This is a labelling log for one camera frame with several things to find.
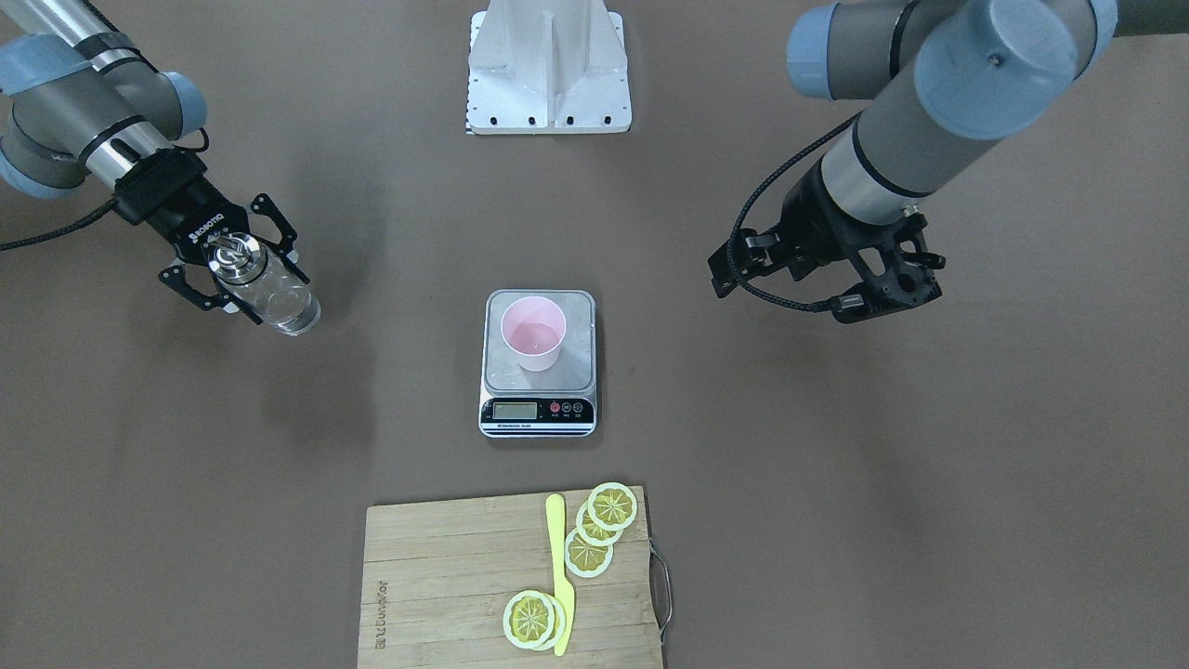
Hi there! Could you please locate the clear glass sauce bottle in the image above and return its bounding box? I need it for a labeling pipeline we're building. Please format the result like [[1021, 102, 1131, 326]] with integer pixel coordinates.
[[208, 233, 322, 337]]

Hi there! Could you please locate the yellow plastic knife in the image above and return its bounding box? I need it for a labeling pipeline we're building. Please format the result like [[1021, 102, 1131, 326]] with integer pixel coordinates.
[[546, 492, 575, 657]]

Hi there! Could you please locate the silver digital kitchen scale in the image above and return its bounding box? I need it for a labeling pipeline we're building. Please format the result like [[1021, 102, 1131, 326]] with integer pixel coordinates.
[[478, 289, 598, 438]]

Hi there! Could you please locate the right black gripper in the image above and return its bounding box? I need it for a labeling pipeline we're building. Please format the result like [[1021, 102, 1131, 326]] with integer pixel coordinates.
[[113, 147, 312, 326]]

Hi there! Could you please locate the lemon slice toy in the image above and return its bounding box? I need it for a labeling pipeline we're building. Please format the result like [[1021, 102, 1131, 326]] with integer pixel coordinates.
[[502, 589, 568, 651], [562, 530, 614, 579], [586, 481, 640, 532], [575, 503, 623, 547]]

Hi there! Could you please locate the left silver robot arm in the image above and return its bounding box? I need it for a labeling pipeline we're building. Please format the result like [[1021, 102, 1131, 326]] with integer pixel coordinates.
[[774, 1, 1185, 323]]

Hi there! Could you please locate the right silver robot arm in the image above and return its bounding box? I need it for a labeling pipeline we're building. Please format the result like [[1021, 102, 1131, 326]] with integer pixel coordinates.
[[1, 1, 321, 337]]

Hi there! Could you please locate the bamboo cutting board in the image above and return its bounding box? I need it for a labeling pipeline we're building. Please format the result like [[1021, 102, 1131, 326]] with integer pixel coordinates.
[[357, 486, 669, 668]]

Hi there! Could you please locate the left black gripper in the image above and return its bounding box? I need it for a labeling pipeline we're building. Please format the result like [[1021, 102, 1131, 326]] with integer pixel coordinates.
[[776, 166, 946, 323]]

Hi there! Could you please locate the pink plastic cup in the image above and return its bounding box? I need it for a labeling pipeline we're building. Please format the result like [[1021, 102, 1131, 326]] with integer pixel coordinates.
[[501, 295, 568, 372]]

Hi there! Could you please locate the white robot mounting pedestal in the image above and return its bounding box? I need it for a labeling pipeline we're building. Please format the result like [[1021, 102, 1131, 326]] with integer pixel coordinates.
[[464, 1, 633, 135]]

